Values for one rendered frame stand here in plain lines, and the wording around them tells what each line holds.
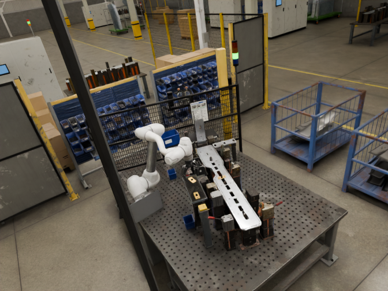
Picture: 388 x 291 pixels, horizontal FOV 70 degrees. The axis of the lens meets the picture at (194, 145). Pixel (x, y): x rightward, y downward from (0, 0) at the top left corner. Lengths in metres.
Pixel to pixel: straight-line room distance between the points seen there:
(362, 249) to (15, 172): 4.47
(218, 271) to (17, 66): 7.80
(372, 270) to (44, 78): 8.52
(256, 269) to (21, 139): 3.39
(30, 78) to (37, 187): 4.87
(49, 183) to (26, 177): 0.34
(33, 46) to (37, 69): 0.61
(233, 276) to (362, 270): 1.55
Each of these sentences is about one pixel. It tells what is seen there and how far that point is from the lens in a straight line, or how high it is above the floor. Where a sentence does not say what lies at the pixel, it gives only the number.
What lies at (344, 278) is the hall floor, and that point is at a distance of 3.41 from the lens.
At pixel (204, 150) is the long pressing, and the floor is 1.00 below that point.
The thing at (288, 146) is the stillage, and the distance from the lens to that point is 4.86.
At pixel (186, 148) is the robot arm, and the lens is 2.31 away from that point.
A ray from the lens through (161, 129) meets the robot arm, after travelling 2.83.
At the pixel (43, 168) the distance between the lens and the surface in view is 4.61.
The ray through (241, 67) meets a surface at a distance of 5.76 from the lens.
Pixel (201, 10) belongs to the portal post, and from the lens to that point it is 7.47.
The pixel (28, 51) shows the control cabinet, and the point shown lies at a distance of 8.99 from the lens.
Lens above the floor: 2.75
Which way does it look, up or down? 31 degrees down
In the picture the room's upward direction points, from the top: 9 degrees counter-clockwise
